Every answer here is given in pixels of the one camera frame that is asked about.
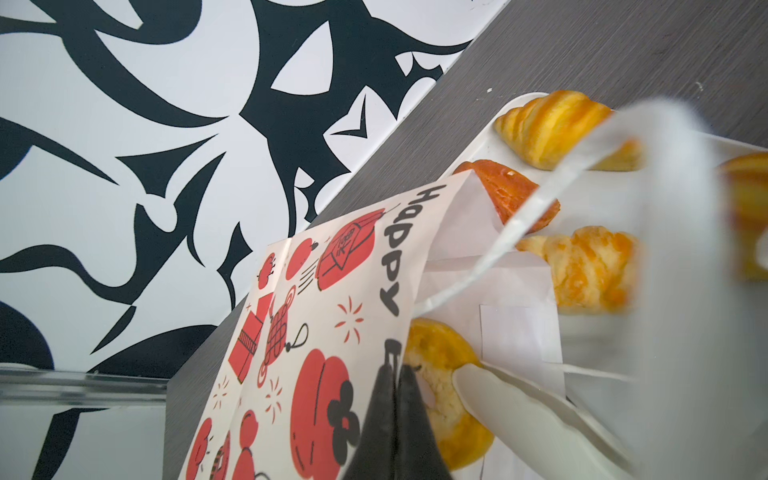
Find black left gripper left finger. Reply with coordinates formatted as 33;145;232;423
343;364;396;480

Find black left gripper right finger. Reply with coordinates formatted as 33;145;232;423
397;365;452;480

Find fake bread ring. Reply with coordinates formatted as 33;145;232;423
403;317;496;472

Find steel tongs with white tips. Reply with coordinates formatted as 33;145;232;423
452;364;636;479

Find striped fake bread roll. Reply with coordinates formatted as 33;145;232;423
516;226;638;315

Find orange fake puff pastry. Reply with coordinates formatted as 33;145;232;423
452;160;539;224

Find yellow fake croissant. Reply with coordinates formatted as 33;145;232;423
493;90;614;171

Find yellow round fake bun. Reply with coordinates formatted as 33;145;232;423
718;152;767;281

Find white rectangular plastic tray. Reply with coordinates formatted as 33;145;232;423
456;99;767;479

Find aluminium cage frame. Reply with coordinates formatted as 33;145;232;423
1;364;168;408

